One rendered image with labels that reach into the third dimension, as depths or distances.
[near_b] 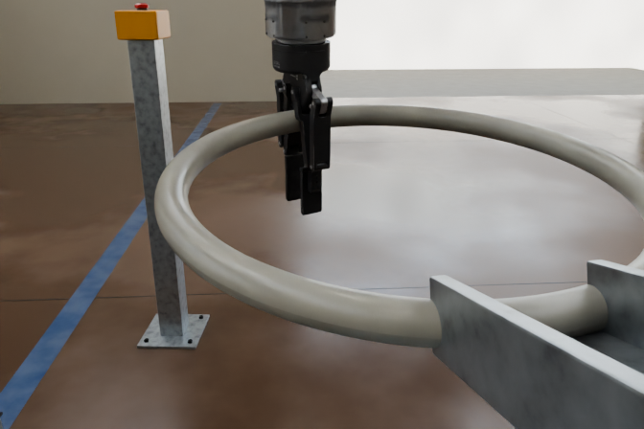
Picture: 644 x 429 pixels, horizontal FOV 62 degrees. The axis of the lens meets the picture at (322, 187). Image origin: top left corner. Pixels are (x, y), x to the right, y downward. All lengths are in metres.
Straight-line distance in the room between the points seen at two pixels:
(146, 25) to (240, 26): 4.87
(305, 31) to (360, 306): 0.41
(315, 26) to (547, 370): 0.52
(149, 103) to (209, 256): 1.32
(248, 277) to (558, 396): 0.21
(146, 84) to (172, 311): 0.77
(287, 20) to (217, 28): 5.86
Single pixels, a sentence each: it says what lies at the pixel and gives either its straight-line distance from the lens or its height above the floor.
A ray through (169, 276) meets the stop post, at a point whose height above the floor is 0.24.
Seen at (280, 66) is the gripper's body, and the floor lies 1.02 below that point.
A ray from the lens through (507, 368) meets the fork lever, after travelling 0.27.
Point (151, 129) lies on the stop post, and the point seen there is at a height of 0.74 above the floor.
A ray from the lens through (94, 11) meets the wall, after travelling 6.81.
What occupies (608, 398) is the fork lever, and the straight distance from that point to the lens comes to 0.22.
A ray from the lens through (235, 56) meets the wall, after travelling 6.52.
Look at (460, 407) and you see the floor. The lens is 1.71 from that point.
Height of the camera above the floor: 1.09
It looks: 19 degrees down
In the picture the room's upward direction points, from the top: straight up
